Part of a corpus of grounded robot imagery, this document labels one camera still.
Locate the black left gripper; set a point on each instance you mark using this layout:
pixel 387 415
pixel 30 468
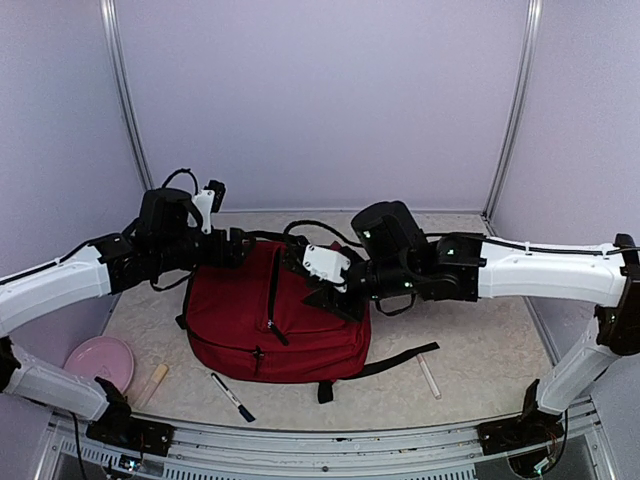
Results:
pixel 235 256

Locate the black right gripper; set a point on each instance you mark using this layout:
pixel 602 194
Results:
pixel 328 298

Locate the dark red student backpack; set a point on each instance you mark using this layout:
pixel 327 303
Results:
pixel 251 324

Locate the pink capped pen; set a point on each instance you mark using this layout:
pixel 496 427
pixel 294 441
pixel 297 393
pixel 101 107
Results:
pixel 430 379

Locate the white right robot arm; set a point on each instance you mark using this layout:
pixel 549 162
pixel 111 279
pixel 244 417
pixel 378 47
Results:
pixel 392 256

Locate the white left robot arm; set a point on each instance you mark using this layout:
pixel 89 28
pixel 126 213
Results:
pixel 173 231

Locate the yellow capped clear tube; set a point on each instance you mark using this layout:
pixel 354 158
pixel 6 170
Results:
pixel 151 386

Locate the blue capped white marker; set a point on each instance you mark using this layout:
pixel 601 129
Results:
pixel 243 411

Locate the pink plastic plate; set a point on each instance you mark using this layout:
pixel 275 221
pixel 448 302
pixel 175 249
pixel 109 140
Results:
pixel 105 357

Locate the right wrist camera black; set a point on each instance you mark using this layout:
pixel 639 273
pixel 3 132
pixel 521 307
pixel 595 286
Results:
pixel 320 263

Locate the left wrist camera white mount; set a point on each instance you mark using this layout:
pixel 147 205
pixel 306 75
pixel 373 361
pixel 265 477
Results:
pixel 208 201

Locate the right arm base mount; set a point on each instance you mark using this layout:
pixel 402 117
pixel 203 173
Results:
pixel 530 427

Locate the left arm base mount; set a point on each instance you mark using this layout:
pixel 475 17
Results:
pixel 118 427

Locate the aluminium corner post left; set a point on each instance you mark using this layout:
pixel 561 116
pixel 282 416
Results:
pixel 110 22

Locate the aluminium corner post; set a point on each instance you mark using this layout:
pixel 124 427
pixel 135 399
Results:
pixel 517 108
pixel 110 22

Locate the aluminium front frame rail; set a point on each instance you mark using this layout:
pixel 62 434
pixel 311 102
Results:
pixel 193 450

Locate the aluminium corner post right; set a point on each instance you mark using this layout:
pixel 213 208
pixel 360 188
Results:
pixel 517 108

